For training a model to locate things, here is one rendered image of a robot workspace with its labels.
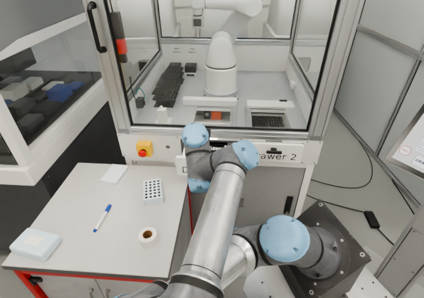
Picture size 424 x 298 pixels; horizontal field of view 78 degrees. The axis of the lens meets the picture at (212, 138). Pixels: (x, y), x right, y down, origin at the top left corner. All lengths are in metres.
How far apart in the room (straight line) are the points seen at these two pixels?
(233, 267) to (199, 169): 0.26
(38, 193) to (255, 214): 1.22
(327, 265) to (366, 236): 1.46
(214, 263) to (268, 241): 0.29
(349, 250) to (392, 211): 1.70
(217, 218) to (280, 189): 1.06
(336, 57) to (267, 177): 0.69
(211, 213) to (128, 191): 0.85
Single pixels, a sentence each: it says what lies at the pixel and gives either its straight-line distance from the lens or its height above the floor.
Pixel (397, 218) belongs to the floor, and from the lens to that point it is 2.57.
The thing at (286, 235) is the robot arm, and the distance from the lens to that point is 0.75.
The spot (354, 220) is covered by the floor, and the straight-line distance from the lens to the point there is 2.39.
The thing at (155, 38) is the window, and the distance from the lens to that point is 1.16.
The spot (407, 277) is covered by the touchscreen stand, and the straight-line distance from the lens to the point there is 1.84.
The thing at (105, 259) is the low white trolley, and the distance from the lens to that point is 1.15.
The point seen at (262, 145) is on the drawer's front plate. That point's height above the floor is 0.92.
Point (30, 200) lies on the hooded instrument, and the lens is 1.75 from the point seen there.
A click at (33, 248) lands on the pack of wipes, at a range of 1.24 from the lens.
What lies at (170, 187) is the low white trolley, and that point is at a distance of 1.32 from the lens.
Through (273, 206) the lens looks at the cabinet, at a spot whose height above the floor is 0.45.
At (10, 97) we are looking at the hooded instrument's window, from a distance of 1.40.
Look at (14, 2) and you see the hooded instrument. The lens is 1.46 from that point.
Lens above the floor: 1.69
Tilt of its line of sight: 35 degrees down
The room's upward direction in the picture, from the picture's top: straight up
